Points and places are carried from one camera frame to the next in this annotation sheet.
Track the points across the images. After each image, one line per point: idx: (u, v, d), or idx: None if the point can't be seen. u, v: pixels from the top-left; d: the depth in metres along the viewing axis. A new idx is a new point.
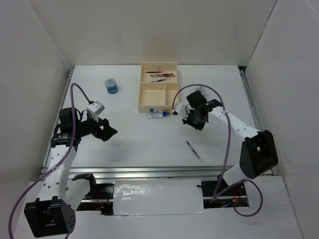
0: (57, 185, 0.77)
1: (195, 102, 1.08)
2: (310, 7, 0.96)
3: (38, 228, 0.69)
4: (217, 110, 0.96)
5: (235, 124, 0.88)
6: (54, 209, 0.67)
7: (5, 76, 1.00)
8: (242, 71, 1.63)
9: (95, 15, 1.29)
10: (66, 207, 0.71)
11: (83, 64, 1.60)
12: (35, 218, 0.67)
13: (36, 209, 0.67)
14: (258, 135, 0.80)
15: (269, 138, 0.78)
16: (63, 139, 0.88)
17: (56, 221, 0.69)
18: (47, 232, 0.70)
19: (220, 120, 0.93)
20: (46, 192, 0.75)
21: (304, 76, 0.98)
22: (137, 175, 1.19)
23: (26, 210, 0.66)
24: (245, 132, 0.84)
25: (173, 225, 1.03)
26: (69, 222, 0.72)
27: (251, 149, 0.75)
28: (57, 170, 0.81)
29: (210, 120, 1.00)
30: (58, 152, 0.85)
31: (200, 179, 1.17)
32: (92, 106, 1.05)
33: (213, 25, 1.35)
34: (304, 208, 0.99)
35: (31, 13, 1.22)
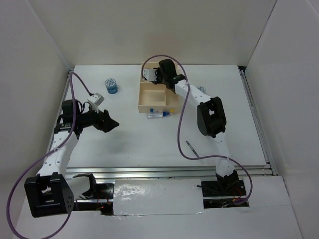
0: (58, 163, 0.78)
1: (164, 70, 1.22)
2: (311, 7, 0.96)
3: (37, 205, 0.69)
4: (181, 83, 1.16)
5: (194, 94, 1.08)
6: (54, 184, 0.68)
7: (5, 77, 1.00)
8: (242, 71, 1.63)
9: (95, 15, 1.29)
10: (65, 186, 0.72)
11: (83, 64, 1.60)
12: (35, 194, 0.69)
13: (36, 184, 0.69)
14: (211, 102, 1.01)
15: (219, 102, 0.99)
16: (66, 127, 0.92)
17: (55, 198, 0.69)
18: (45, 212, 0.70)
19: (183, 91, 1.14)
20: (46, 169, 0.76)
21: (305, 76, 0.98)
22: (137, 175, 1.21)
23: (27, 185, 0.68)
24: (202, 98, 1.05)
25: (173, 225, 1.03)
26: (68, 201, 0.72)
27: (204, 111, 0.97)
28: (59, 150, 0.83)
29: (177, 90, 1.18)
30: (60, 137, 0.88)
31: (200, 179, 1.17)
32: (91, 99, 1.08)
33: (213, 25, 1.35)
34: (303, 208, 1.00)
35: (31, 13, 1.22)
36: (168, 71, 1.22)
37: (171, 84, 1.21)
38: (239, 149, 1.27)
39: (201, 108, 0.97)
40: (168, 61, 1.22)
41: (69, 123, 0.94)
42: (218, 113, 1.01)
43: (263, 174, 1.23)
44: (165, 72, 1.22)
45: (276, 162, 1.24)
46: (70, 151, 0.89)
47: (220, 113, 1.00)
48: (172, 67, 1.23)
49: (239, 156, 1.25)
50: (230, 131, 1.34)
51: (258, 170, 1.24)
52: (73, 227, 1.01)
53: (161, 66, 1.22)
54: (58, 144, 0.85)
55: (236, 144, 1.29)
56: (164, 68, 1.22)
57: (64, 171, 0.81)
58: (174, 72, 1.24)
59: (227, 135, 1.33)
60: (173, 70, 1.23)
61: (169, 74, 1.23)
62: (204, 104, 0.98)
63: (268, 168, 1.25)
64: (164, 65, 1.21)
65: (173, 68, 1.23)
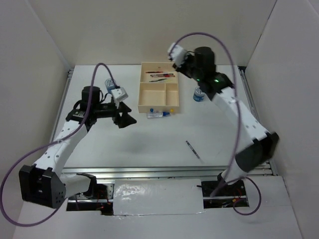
0: (56, 157, 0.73)
1: (203, 65, 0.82)
2: (311, 8, 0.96)
3: (28, 193, 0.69)
4: (227, 94, 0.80)
5: (245, 120, 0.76)
6: (45, 180, 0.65)
7: (5, 77, 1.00)
8: (242, 70, 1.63)
9: (95, 15, 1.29)
10: (57, 183, 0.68)
11: (83, 64, 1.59)
12: (27, 182, 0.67)
13: (29, 175, 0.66)
14: (265, 137, 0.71)
15: (275, 141, 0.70)
16: (79, 116, 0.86)
17: (45, 192, 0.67)
18: (34, 200, 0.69)
19: (228, 107, 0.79)
20: (44, 161, 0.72)
21: (305, 76, 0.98)
22: (137, 175, 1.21)
23: (21, 173, 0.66)
24: (254, 131, 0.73)
25: (173, 225, 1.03)
26: (56, 197, 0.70)
27: (255, 151, 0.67)
28: (62, 143, 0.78)
29: (214, 101, 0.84)
30: (69, 127, 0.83)
31: (200, 179, 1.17)
32: (115, 92, 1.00)
33: (213, 25, 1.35)
34: (303, 208, 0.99)
35: (31, 13, 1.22)
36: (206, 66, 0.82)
37: (210, 86, 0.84)
38: None
39: (252, 147, 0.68)
40: (209, 52, 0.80)
41: (83, 111, 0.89)
42: (268, 153, 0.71)
43: (263, 174, 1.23)
44: (204, 66, 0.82)
45: (276, 162, 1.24)
46: (76, 143, 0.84)
47: (270, 152, 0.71)
48: (212, 63, 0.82)
49: None
50: (230, 131, 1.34)
51: (258, 170, 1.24)
52: (73, 228, 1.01)
53: (199, 57, 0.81)
54: (64, 136, 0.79)
55: None
56: (202, 62, 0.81)
57: (62, 164, 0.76)
58: (214, 71, 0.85)
59: (227, 135, 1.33)
60: (214, 67, 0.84)
61: (206, 73, 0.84)
62: (257, 142, 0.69)
63: (268, 168, 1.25)
64: (205, 57, 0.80)
65: (214, 64, 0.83)
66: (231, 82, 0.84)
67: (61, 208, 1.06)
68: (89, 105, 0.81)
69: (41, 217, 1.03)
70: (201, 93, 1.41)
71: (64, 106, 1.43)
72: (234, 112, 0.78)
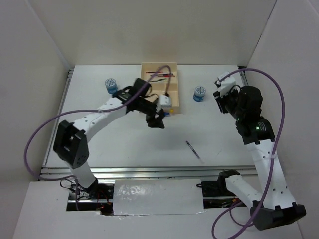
0: (91, 124, 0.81)
1: (246, 107, 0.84)
2: (311, 8, 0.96)
3: (58, 144, 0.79)
4: (262, 147, 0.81)
5: (276, 184, 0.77)
6: (76, 139, 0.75)
7: (5, 77, 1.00)
8: (242, 71, 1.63)
9: (95, 15, 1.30)
10: (83, 146, 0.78)
11: (83, 65, 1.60)
12: (61, 135, 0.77)
13: (65, 130, 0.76)
14: (290, 209, 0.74)
15: (299, 216, 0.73)
16: (123, 96, 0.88)
17: (71, 151, 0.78)
18: (60, 153, 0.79)
19: (261, 161, 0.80)
20: (81, 122, 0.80)
21: (306, 76, 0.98)
22: (137, 175, 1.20)
23: (60, 125, 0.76)
24: (279, 197, 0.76)
25: (174, 225, 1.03)
26: (78, 158, 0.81)
27: (276, 219, 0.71)
28: (100, 114, 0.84)
29: (247, 147, 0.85)
30: (111, 103, 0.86)
31: (200, 179, 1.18)
32: (161, 98, 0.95)
33: (213, 25, 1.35)
34: (304, 208, 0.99)
35: (31, 13, 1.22)
36: (249, 109, 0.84)
37: (247, 129, 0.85)
38: (239, 149, 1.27)
39: (274, 215, 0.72)
40: (256, 98, 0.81)
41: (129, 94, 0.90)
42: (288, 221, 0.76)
43: None
44: (246, 110, 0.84)
45: None
46: (111, 118, 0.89)
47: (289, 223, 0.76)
48: (258, 107, 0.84)
49: (239, 156, 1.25)
50: (230, 131, 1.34)
51: None
52: (73, 228, 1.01)
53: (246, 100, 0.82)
54: (105, 108, 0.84)
55: (236, 144, 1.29)
56: (246, 101, 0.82)
57: (93, 131, 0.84)
58: (257, 115, 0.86)
59: (227, 135, 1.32)
60: (256, 111, 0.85)
61: (248, 116, 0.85)
62: (280, 212, 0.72)
63: None
64: (250, 101, 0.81)
65: (258, 108, 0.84)
66: (271, 134, 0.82)
67: (62, 208, 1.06)
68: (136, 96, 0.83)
69: (41, 217, 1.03)
70: (201, 93, 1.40)
71: (64, 106, 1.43)
72: (266, 169, 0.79)
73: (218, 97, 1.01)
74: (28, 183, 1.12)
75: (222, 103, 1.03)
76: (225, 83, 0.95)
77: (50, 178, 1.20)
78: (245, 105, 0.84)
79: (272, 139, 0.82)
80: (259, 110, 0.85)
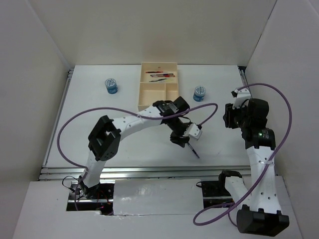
0: (127, 125, 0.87)
1: (251, 113, 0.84)
2: (312, 8, 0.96)
3: (93, 135, 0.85)
4: (261, 152, 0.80)
5: (265, 188, 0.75)
6: (111, 136, 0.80)
7: (5, 77, 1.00)
8: (242, 70, 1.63)
9: (95, 15, 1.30)
10: (115, 143, 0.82)
11: (83, 64, 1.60)
12: (99, 128, 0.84)
13: (104, 124, 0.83)
14: (273, 216, 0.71)
15: (282, 226, 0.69)
16: (163, 108, 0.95)
17: (102, 145, 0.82)
18: (93, 144, 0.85)
19: (256, 165, 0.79)
20: (120, 122, 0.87)
21: (306, 76, 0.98)
22: (137, 175, 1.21)
23: (101, 119, 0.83)
24: (266, 201, 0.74)
25: (173, 225, 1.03)
26: (107, 153, 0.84)
27: (256, 221, 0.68)
28: (139, 118, 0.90)
29: (247, 151, 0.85)
30: (150, 111, 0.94)
31: (200, 179, 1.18)
32: (194, 128, 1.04)
33: (213, 25, 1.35)
34: (304, 208, 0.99)
35: (31, 13, 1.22)
36: (256, 118, 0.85)
37: (250, 135, 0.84)
38: (239, 149, 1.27)
39: (255, 215, 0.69)
40: (263, 105, 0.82)
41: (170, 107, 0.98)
42: (270, 228, 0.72)
43: None
44: (251, 115, 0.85)
45: (276, 162, 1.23)
46: (145, 126, 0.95)
47: (271, 230, 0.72)
48: (264, 116, 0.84)
49: (239, 156, 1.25)
50: (230, 131, 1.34)
51: None
52: (73, 228, 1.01)
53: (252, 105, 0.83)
54: (143, 115, 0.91)
55: (235, 144, 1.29)
56: (252, 108, 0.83)
57: (126, 133, 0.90)
58: (263, 124, 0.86)
59: (227, 135, 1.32)
60: (263, 120, 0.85)
61: (253, 123, 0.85)
62: (263, 214, 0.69)
63: None
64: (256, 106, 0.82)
65: (265, 117, 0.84)
66: (273, 143, 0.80)
67: (62, 208, 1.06)
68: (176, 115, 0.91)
69: (41, 217, 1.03)
70: (201, 93, 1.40)
71: (64, 106, 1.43)
72: (259, 173, 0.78)
73: (230, 108, 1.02)
74: (28, 183, 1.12)
75: (231, 114, 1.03)
76: (242, 95, 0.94)
77: (50, 179, 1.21)
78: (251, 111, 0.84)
79: (273, 148, 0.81)
80: (265, 120, 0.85)
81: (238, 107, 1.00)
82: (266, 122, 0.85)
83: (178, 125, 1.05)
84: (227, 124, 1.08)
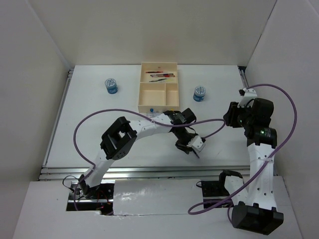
0: (143, 129, 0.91)
1: (255, 112, 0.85)
2: (312, 8, 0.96)
3: (108, 135, 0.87)
4: (261, 149, 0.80)
5: (263, 185, 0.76)
6: (127, 136, 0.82)
7: (5, 77, 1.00)
8: (242, 70, 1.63)
9: (96, 15, 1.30)
10: (129, 144, 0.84)
11: (83, 64, 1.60)
12: (115, 128, 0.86)
13: (121, 125, 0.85)
14: (267, 212, 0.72)
15: (275, 223, 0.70)
16: (174, 118, 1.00)
17: (116, 144, 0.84)
18: (106, 143, 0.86)
19: (255, 161, 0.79)
20: (135, 124, 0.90)
21: (306, 76, 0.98)
22: (137, 175, 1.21)
23: (119, 119, 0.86)
24: (262, 198, 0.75)
25: (173, 224, 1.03)
26: (119, 153, 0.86)
27: (250, 215, 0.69)
28: (153, 123, 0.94)
29: (247, 147, 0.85)
30: (162, 118, 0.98)
31: (200, 179, 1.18)
32: (198, 141, 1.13)
33: (213, 25, 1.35)
34: (304, 208, 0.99)
35: (31, 13, 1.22)
36: (260, 116, 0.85)
37: (252, 132, 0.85)
38: (239, 149, 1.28)
39: (250, 210, 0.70)
40: (267, 104, 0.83)
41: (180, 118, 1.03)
42: (264, 225, 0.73)
43: None
44: (255, 114, 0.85)
45: (276, 162, 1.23)
46: (156, 131, 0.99)
47: (265, 227, 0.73)
48: (268, 115, 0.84)
49: (238, 156, 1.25)
50: (230, 131, 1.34)
51: None
52: (73, 228, 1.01)
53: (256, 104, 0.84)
54: (157, 121, 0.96)
55: (235, 144, 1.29)
56: (256, 106, 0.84)
57: (139, 136, 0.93)
58: (266, 123, 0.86)
59: (227, 135, 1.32)
60: (266, 119, 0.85)
61: (256, 122, 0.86)
62: (257, 210, 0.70)
63: None
64: (260, 105, 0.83)
65: (268, 116, 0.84)
66: (274, 141, 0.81)
67: (62, 208, 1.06)
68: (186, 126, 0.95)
69: (41, 216, 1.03)
70: (201, 93, 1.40)
71: (64, 106, 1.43)
72: (257, 169, 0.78)
73: (235, 106, 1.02)
74: (28, 183, 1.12)
75: (235, 113, 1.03)
76: (250, 94, 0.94)
77: (50, 178, 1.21)
78: (255, 110, 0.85)
79: (274, 146, 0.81)
80: (269, 119, 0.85)
81: (242, 107, 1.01)
82: (269, 121, 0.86)
83: (184, 134, 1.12)
84: (229, 123, 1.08)
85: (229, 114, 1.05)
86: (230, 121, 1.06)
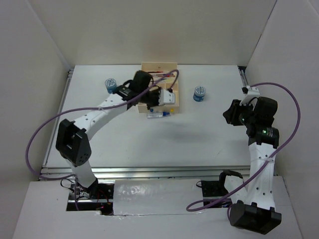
0: (91, 122, 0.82)
1: (258, 111, 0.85)
2: (313, 9, 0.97)
3: (60, 143, 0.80)
4: (261, 149, 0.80)
5: (261, 184, 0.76)
6: (77, 137, 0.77)
7: (6, 77, 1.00)
8: (242, 70, 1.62)
9: (95, 15, 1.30)
10: (85, 143, 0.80)
11: (83, 64, 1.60)
12: (62, 134, 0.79)
13: (66, 129, 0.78)
14: (264, 212, 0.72)
15: (273, 223, 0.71)
16: (123, 92, 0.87)
17: (72, 149, 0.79)
18: (63, 151, 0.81)
19: (255, 160, 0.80)
20: (82, 121, 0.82)
21: (307, 76, 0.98)
22: (137, 175, 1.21)
23: (61, 124, 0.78)
24: (260, 198, 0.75)
25: (173, 225, 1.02)
26: (80, 156, 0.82)
27: (247, 213, 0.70)
28: (101, 111, 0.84)
29: (249, 146, 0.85)
30: (111, 100, 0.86)
31: (200, 179, 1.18)
32: (166, 96, 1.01)
33: (213, 25, 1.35)
34: (304, 208, 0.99)
35: (31, 13, 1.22)
36: (263, 115, 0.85)
37: (253, 131, 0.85)
38: (239, 149, 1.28)
39: (248, 209, 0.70)
40: (270, 104, 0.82)
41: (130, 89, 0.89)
42: (261, 224, 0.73)
43: None
44: (258, 113, 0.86)
45: (276, 162, 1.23)
46: (112, 116, 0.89)
47: (263, 226, 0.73)
48: (271, 114, 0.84)
49: (239, 156, 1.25)
50: (230, 131, 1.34)
51: None
52: (74, 228, 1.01)
53: (260, 102, 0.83)
54: (104, 105, 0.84)
55: (236, 144, 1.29)
56: (260, 106, 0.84)
57: (93, 131, 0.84)
58: (269, 122, 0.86)
59: (227, 135, 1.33)
60: (269, 118, 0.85)
61: (258, 121, 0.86)
62: (255, 208, 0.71)
63: None
64: (263, 104, 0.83)
65: (271, 115, 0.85)
66: (276, 140, 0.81)
67: (61, 208, 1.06)
68: (145, 92, 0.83)
69: (41, 216, 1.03)
70: (201, 93, 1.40)
71: (64, 106, 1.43)
72: (257, 168, 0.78)
73: (237, 104, 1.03)
74: (29, 183, 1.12)
75: (237, 112, 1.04)
76: (252, 92, 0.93)
77: (50, 179, 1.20)
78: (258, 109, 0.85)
79: (275, 146, 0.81)
80: (272, 119, 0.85)
81: (245, 105, 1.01)
82: (272, 120, 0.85)
83: (149, 98, 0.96)
84: (230, 120, 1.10)
85: (231, 111, 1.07)
86: (232, 118, 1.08)
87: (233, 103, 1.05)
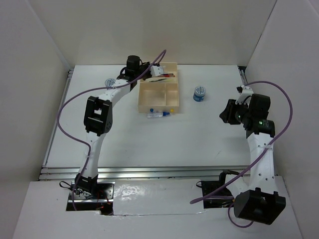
0: (111, 96, 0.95)
1: (253, 106, 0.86)
2: (312, 9, 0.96)
3: (87, 116, 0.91)
4: (260, 137, 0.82)
5: (263, 169, 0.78)
6: (105, 106, 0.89)
7: (6, 77, 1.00)
8: (242, 70, 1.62)
9: (95, 15, 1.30)
10: (110, 112, 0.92)
11: (83, 64, 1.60)
12: (89, 108, 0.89)
13: (93, 103, 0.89)
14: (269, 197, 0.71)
15: (277, 207, 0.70)
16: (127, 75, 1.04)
17: (101, 118, 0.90)
18: (91, 124, 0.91)
19: (255, 149, 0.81)
20: (103, 96, 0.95)
21: (307, 76, 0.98)
22: (137, 175, 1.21)
23: (87, 100, 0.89)
24: (263, 183, 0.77)
25: (173, 225, 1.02)
26: (107, 125, 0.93)
27: (253, 200, 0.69)
28: (115, 89, 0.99)
29: (247, 138, 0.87)
30: (119, 82, 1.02)
31: (200, 179, 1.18)
32: (156, 70, 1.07)
33: (213, 25, 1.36)
34: (304, 208, 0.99)
35: (31, 13, 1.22)
36: (258, 110, 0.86)
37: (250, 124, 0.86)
38: (239, 149, 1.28)
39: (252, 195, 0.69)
40: (262, 98, 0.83)
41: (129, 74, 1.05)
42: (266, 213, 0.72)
43: None
44: (253, 108, 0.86)
45: (276, 162, 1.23)
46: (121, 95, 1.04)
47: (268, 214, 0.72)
48: (266, 108, 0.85)
49: (239, 156, 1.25)
50: (230, 131, 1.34)
51: None
52: (74, 227, 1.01)
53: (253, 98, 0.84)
54: (117, 85, 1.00)
55: (236, 145, 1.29)
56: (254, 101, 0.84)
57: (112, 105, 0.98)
58: (264, 116, 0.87)
59: (227, 135, 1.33)
60: (264, 112, 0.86)
61: (254, 115, 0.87)
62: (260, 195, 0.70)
63: None
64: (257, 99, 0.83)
65: (266, 109, 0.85)
66: (272, 130, 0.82)
67: (61, 208, 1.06)
68: (147, 70, 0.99)
69: (41, 216, 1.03)
70: (201, 93, 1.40)
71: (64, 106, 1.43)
72: (257, 156, 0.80)
73: (233, 103, 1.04)
74: (29, 183, 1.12)
75: (233, 110, 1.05)
76: (246, 91, 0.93)
77: (50, 178, 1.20)
78: (252, 104, 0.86)
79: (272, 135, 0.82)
80: (267, 112, 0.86)
81: (241, 103, 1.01)
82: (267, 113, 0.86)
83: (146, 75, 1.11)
84: (227, 120, 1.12)
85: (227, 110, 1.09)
86: (228, 117, 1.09)
87: (228, 103, 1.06)
